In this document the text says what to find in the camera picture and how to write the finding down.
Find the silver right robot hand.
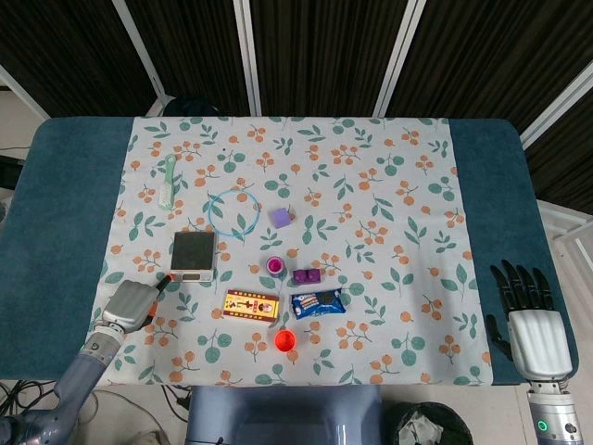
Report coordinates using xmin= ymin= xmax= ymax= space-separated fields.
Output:
xmin=485 ymin=259 xmax=574 ymax=382

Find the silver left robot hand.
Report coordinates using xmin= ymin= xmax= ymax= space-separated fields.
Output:
xmin=100 ymin=273 xmax=180 ymax=334

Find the orange yellow snack box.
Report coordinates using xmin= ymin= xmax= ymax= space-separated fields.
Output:
xmin=222 ymin=288 xmax=282 ymax=326

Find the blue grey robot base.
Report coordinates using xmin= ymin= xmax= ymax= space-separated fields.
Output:
xmin=184 ymin=384 xmax=385 ymax=445

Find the digital kitchen scale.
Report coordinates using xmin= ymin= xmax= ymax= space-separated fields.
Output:
xmin=169 ymin=230 xmax=218 ymax=284

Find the white metal rack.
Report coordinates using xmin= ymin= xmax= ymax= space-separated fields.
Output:
xmin=536 ymin=198 xmax=593 ymax=279

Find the teal table cover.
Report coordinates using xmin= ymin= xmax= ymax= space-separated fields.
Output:
xmin=0 ymin=115 xmax=580 ymax=388

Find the black trash bin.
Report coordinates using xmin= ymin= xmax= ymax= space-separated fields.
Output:
xmin=393 ymin=400 xmax=474 ymax=445

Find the orange red cup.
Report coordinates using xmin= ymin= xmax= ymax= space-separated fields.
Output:
xmin=273 ymin=329 xmax=297 ymax=353

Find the purple cube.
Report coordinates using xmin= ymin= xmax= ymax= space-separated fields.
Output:
xmin=268 ymin=207 xmax=297 ymax=232

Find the purple building block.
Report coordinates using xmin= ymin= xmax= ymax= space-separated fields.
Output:
xmin=292 ymin=267 xmax=323 ymax=286

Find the blue Oreo cookie packet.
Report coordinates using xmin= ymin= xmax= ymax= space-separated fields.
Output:
xmin=289 ymin=287 xmax=347 ymax=321

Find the black object behind table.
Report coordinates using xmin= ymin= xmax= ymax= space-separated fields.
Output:
xmin=162 ymin=95 xmax=223 ymax=118

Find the floral white tablecloth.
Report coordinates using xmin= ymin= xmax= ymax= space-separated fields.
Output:
xmin=77 ymin=115 xmax=493 ymax=388

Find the dark folding partition screen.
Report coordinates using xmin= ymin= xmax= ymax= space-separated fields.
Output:
xmin=0 ymin=0 xmax=593 ymax=200

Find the black floor cable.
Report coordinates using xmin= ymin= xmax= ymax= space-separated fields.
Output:
xmin=159 ymin=385 xmax=192 ymax=421

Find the blue coiled cable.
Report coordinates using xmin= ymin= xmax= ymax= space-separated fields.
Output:
xmin=206 ymin=187 xmax=261 ymax=242

